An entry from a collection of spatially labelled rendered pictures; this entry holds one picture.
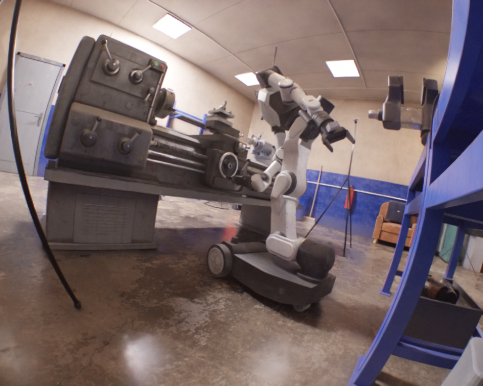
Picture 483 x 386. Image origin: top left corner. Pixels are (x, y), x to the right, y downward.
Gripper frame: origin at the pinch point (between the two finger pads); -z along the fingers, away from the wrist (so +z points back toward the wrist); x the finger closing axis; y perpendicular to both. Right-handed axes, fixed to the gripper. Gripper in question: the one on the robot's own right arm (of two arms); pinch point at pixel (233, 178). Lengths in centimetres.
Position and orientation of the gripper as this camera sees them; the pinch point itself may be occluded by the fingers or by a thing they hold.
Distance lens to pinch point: 164.4
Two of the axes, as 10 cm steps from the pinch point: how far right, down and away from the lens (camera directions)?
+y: 1.2, -9.8, -1.3
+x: 6.5, -0.2, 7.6
